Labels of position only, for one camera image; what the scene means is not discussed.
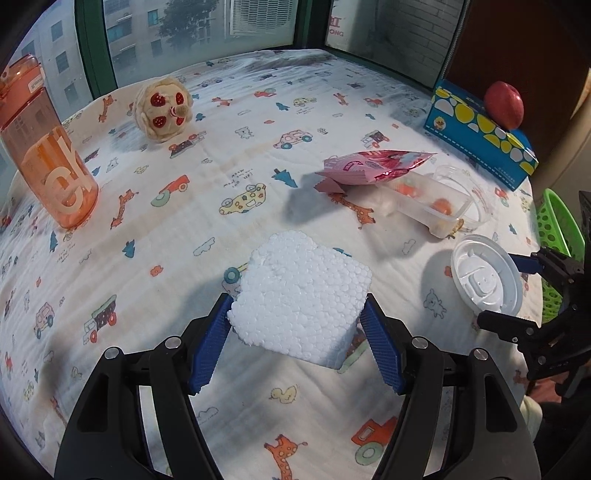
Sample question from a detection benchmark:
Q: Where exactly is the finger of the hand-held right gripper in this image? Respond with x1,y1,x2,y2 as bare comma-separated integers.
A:
508,247,583,289
477,310,543,344

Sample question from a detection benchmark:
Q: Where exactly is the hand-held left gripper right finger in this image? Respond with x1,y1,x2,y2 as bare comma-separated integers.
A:
360,293,541,480

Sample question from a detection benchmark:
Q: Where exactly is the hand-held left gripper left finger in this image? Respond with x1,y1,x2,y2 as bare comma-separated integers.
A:
55,293,236,480

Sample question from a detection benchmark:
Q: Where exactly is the round white plastic lid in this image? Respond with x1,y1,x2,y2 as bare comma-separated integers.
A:
451,234,525,317

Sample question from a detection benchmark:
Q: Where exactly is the green mesh plastic basket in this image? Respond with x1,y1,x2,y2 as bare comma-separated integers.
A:
536,188,587,324

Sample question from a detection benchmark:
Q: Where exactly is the round clear plastic lid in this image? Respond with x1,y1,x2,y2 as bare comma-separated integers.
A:
433,165,497,227

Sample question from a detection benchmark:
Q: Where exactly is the orange foil candy wrapper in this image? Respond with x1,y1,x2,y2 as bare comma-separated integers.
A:
429,198,465,234

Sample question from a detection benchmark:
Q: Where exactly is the white foam block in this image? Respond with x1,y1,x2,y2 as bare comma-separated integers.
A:
226,231,374,370

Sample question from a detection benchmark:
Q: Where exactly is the clear rectangular plastic tray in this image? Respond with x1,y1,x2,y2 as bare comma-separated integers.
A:
379,173,476,239

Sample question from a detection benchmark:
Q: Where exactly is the pink snack packet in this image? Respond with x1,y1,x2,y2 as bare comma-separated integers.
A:
315,150,438,193

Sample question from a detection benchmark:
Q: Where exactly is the white cartoon printed blanket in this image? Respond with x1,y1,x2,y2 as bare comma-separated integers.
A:
0,48,543,480

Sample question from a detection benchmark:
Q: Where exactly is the blue pebble print tissue box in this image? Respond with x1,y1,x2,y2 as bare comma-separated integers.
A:
424,78,540,192

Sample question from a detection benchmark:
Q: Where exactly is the red apple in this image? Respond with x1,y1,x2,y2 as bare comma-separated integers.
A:
484,81,525,130

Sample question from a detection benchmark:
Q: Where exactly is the brown wooden cabinet panel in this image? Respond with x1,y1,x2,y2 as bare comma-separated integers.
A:
443,0,591,153

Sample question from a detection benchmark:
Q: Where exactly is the orange plastic water bottle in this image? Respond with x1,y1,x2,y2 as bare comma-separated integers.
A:
0,54,100,229

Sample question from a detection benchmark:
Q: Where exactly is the round beige plush toy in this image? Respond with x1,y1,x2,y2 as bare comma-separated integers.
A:
134,79,192,139

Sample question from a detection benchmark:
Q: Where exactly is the white printed outdoor air conditioner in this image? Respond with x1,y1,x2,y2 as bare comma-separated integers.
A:
325,0,379,51

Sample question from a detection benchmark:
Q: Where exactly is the white louvered outdoor unit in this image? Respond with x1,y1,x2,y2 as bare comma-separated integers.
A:
229,0,296,37

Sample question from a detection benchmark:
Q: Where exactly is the green window frame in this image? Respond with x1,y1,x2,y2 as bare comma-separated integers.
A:
74,0,435,100

